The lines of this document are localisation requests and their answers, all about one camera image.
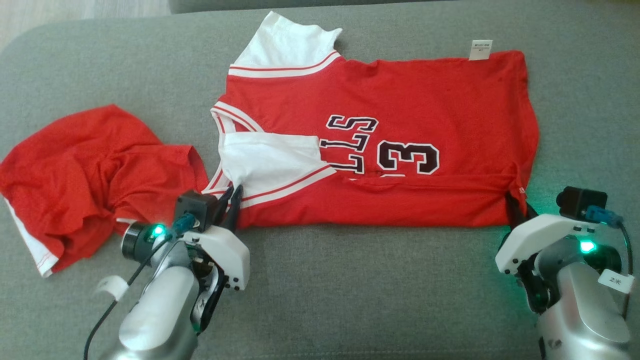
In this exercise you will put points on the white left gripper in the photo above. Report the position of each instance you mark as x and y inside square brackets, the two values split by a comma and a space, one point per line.
[230, 255]

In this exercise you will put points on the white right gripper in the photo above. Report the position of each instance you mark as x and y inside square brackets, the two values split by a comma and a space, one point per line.
[540, 235]

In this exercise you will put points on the red shorts with white trim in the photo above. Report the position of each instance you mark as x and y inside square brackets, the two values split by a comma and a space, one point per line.
[90, 160]

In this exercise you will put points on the red basketball jersey white sleeves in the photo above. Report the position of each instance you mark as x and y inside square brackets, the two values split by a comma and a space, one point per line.
[425, 100]

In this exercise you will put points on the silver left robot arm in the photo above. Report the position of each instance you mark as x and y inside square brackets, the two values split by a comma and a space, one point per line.
[160, 310]

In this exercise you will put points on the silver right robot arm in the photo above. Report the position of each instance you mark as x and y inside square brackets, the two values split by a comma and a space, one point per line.
[585, 310]

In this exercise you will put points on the grey fabric sofa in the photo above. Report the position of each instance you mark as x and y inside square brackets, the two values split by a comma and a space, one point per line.
[350, 300]

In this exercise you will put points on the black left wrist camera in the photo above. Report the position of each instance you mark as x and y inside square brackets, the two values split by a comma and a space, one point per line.
[195, 205]

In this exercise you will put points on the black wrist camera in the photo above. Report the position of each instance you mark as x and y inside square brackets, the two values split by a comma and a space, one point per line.
[577, 200]
[195, 205]

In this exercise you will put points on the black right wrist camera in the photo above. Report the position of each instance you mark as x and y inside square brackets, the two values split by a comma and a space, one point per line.
[577, 200]

